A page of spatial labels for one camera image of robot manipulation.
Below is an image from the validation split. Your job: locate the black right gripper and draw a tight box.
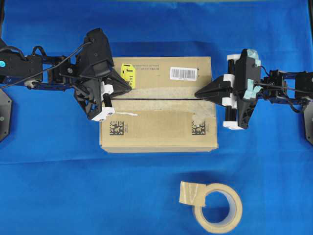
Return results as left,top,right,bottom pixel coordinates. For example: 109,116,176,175
195,49,261,130

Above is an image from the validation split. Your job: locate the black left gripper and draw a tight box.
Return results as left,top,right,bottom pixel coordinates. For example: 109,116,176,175
73,28,132,121

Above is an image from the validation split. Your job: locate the brown cardboard box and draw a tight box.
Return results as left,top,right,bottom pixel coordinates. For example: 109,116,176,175
99,56,219,153

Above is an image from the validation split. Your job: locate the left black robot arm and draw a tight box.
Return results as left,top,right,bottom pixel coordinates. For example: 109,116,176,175
0,28,131,121

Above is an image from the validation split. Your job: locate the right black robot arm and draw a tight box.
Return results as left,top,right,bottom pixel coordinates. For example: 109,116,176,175
195,48,313,130

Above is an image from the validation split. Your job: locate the beige packing tape roll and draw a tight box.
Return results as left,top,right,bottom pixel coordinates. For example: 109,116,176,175
179,181,243,234

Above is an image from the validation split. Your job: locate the blue table cloth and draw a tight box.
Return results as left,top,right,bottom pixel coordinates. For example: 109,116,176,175
0,0,313,235

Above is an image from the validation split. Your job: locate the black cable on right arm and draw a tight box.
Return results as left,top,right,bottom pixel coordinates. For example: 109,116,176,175
254,65,313,114

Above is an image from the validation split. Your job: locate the thin black cable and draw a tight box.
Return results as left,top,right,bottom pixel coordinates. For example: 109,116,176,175
0,42,93,90

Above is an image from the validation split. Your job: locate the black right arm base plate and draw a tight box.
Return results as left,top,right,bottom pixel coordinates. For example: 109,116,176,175
303,102,313,144

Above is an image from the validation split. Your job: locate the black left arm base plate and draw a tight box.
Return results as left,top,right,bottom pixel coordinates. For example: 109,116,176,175
0,90,12,141

